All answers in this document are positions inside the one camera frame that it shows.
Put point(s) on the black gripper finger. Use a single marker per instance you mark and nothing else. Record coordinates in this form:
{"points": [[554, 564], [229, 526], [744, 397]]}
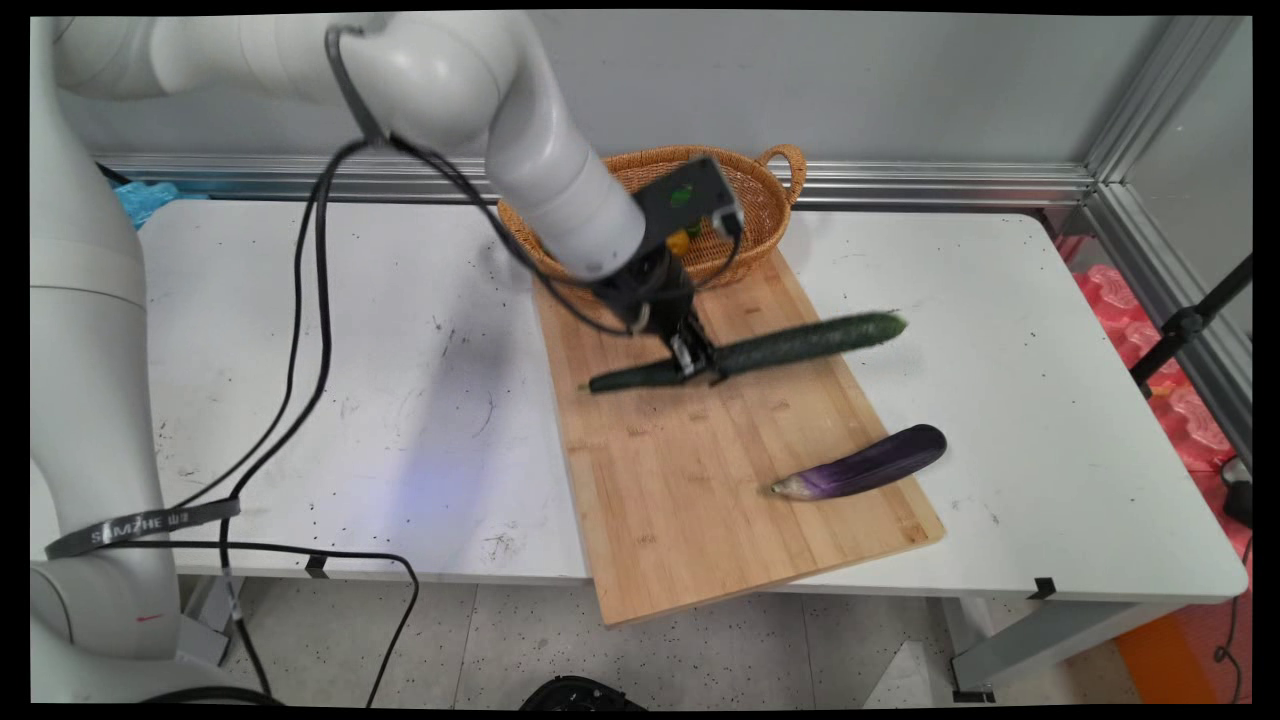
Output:
{"points": [[684, 355], [706, 335]]}

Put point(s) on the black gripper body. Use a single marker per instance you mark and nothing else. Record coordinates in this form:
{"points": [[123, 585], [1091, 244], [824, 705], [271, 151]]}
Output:
{"points": [[645, 290]]}

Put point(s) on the long dark green cucumber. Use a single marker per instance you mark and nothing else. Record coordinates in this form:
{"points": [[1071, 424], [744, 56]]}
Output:
{"points": [[800, 346]]}

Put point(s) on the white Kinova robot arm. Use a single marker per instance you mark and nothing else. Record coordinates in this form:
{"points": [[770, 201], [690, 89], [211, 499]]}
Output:
{"points": [[560, 170]]}

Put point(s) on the yellow bell pepper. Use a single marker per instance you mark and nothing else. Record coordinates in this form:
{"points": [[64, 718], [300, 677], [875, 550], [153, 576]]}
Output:
{"points": [[678, 242]]}

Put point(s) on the bamboo cutting board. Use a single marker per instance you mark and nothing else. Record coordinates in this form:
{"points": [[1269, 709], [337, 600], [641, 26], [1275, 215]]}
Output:
{"points": [[700, 500]]}

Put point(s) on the woven wicker basket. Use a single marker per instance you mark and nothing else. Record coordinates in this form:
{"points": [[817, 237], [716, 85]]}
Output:
{"points": [[762, 200]]}

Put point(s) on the purple eggplant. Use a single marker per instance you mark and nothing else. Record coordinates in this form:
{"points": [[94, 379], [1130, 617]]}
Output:
{"points": [[870, 465]]}

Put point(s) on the black round floor object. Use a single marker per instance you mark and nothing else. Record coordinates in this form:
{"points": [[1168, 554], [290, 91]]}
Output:
{"points": [[585, 695]]}

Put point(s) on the black tape piece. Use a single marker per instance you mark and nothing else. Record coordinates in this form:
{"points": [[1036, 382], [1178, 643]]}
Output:
{"points": [[316, 566], [1042, 588]]}

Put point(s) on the white metal table leg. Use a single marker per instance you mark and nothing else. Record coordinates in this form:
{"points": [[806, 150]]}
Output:
{"points": [[1050, 640]]}

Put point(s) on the black tripod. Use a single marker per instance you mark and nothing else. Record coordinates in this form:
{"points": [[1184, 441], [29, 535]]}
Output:
{"points": [[1185, 325]]}

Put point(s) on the blue crumpled cloth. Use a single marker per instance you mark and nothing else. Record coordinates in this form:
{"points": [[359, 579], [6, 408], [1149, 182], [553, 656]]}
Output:
{"points": [[150, 198]]}

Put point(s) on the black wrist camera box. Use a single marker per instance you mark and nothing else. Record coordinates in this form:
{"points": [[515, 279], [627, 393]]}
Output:
{"points": [[692, 210]]}

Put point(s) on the horizontal aluminium frame rail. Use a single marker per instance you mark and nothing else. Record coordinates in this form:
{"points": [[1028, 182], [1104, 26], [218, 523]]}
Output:
{"points": [[900, 185]]}

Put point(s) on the corner aluminium frame post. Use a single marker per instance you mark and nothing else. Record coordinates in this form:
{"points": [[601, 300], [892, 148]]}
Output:
{"points": [[1150, 150]]}

